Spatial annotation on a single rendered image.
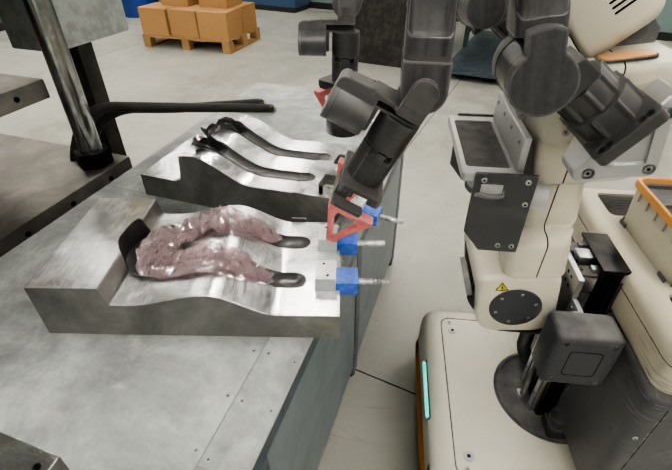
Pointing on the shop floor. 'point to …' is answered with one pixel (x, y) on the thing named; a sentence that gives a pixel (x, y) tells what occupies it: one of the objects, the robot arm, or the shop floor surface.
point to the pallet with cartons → (199, 13)
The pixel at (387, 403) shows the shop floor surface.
